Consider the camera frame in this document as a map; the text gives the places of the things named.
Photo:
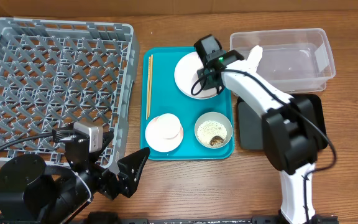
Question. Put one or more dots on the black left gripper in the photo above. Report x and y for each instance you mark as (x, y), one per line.
(108, 186)

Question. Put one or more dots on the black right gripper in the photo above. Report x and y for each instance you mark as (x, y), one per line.
(210, 78)

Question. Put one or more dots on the white paper cup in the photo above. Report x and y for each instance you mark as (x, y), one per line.
(169, 125)

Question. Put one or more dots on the wooden chopstick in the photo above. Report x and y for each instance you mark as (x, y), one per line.
(148, 87)
(150, 93)

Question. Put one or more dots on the white rice grains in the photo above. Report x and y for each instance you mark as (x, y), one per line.
(208, 129)

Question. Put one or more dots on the grey green bowl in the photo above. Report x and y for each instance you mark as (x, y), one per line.
(215, 116)

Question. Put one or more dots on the brown food scrap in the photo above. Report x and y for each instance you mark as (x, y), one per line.
(216, 141)

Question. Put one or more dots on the white paper napkin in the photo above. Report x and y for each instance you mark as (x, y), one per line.
(255, 57)

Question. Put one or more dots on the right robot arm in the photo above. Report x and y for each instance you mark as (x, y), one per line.
(292, 128)

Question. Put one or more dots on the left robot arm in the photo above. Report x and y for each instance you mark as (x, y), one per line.
(33, 192)

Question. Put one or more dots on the large white round plate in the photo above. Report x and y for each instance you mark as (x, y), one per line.
(185, 75)

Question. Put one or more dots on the small white pink saucer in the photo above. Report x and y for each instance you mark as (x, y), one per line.
(159, 144)

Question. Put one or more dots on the teal plastic serving tray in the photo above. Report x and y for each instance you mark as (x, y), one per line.
(167, 98)

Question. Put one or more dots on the black rectangular tray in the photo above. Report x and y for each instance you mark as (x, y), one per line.
(250, 130)

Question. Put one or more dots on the clear plastic bin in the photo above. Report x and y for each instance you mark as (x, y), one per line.
(293, 60)

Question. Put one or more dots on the grey plastic dish rack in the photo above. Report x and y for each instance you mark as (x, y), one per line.
(53, 73)

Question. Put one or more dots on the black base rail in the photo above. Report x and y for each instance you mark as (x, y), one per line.
(110, 217)

